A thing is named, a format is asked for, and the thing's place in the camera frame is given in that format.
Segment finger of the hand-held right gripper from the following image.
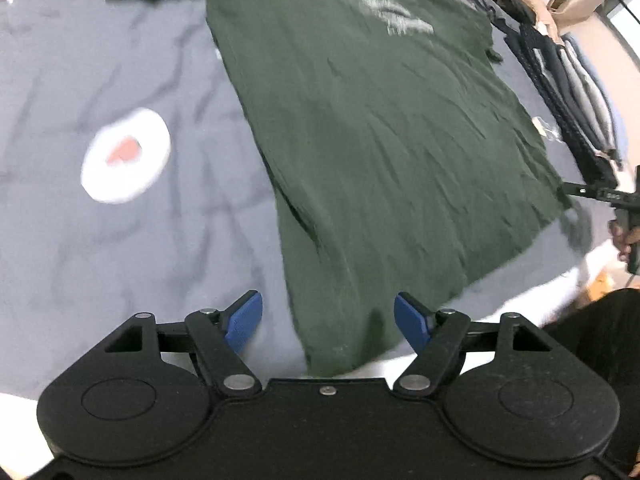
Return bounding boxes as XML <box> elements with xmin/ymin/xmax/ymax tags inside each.
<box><xmin>561</xmin><ymin>183</ymin><xmax>627</xmax><ymax>204</ymax></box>

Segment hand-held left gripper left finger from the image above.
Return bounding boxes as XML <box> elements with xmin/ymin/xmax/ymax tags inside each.
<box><xmin>101</xmin><ymin>289</ymin><xmax>264</xmax><ymax>399</ymax></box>

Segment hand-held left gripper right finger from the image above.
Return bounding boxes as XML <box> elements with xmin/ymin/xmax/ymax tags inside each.
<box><xmin>392</xmin><ymin>291</ymin><xmax>552</xmax><ymax>401</ymax></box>

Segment dark green t-shirt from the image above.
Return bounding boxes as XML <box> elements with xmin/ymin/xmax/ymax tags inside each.
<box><xmin>101</xmin><ymin>0</ymin><xmax>574</xmax><ymax>377</ymax></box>

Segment stack of folded clothes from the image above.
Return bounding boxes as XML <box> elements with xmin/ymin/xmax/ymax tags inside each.
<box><xmin>504</xmin><ymin>21</ymin><xmax>627</xmax><ymax>187</ymax></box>

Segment person's right hand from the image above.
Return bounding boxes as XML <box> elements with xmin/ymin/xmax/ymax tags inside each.
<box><xmin>609</xmin><ymin>219</ymin><xmax>640</xmax><ymax>263</ymax></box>

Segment white mattress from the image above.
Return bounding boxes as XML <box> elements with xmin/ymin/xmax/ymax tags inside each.
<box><xmin>0</xmin><ymin>237</ymin><xmax>618</xmax><ymax>480</ymax></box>

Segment grey printed quilt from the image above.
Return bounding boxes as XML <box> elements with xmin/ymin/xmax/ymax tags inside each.
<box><xmin>0</xmin><ymin>0</ymin><xmax>596</xmax><ymax>401</ymax></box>

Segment person's leg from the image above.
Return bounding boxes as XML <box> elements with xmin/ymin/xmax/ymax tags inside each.
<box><xmin>541</xmin><ymin>286</ymin><xmax>640</xmax><ymax>480</ymax></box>

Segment window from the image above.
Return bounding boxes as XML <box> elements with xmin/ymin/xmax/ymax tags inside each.
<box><xmin>607</xmin><ymin>0</ymin><xmax>640</xmax><ymax>68</ymax></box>

